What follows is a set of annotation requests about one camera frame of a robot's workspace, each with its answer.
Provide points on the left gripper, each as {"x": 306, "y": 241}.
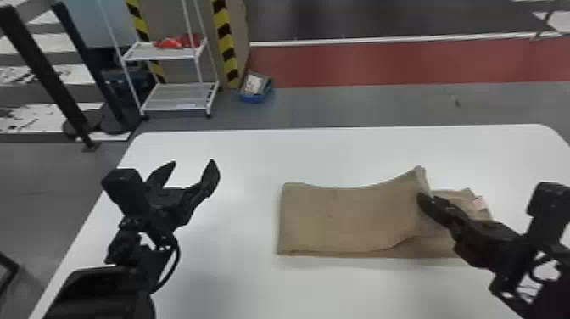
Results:
{"x": 167, "y": 207}

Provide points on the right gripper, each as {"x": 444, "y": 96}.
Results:
{"x": 494, "y": 245}

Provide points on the beige towel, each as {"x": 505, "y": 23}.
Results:
{"x": 347, "y": 218}

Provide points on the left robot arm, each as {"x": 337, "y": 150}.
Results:
{"x": 104, "y": 294}

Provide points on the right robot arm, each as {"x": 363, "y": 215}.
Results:
{"x": 552, "y": 298}

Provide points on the blue basket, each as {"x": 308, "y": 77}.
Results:
{"x": 256, "y": 87}

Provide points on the red packet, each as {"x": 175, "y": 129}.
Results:
{"x": 176, "y": 43}

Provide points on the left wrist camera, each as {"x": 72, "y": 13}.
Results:
{"x": 124, "y": 189}

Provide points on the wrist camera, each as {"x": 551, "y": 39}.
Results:
{"x": 548, "y": 209}
{"x": 124, "y": 189}

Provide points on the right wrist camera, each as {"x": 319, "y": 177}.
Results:
{"x": 548, "y": 209}

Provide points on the yellow black striped post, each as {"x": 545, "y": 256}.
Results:
{"x": 142, "y": 31}
{"x": 225, "y": 42}

